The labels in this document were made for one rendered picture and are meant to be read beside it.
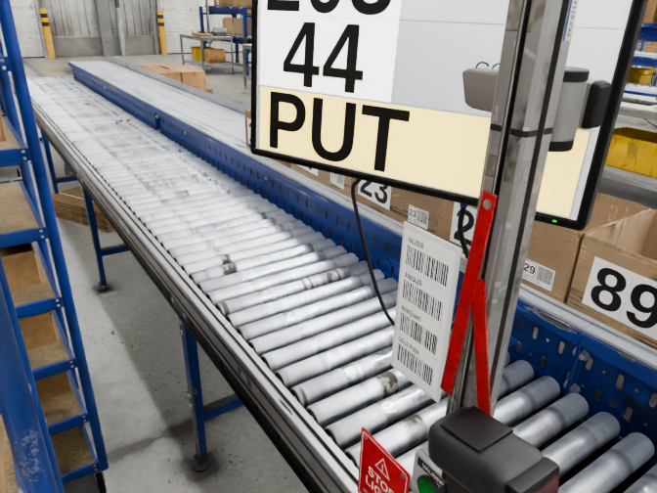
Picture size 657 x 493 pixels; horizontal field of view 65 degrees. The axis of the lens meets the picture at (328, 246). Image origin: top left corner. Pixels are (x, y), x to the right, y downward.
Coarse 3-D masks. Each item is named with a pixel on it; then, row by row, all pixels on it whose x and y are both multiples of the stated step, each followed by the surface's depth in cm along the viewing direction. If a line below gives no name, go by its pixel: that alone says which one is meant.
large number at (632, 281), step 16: (592, 272) 105; (608, 272) 102; (624, 272) 100; (592, 288) 106; (608, 288) 103; (624, 288) 100; (640, 288) 98; (656, 288) 95; (592, 304) 106; (608, 304) 104; (624, 304) 101; (640, 304) 98; (656, 304) 96; (624, 320) 102; (640, 320) 99; (656, 320) 96; (656, 336) 97
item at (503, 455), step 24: (432, 432) 52; (456, 432) 50; (480, 432) 50; (504, 432) 50; (432, 456) 53; (456, 456) 50; (480, 456) 48; (504, 456) 47; (528, 456) 48; (456, 480) 51; (480, 480) 47; (504, 480) 46; (528, 480) 45; (552, 480) 46
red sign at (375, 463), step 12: (372, 444) 72; (360, 456) 76; (372, 456) 73; (384, 456) 70; (360, 468) 77; (372, 468) 74; (384, 468) 71; (396, 468) 69; (360, 480) 78; (372, 480) 75; (384, 480) 72; (396, 480) 69; (408, 480) 67; (360, 492) 79; (372, 492) 75; (384, 492) 73; (396, 492) 70; (408, 492) 68
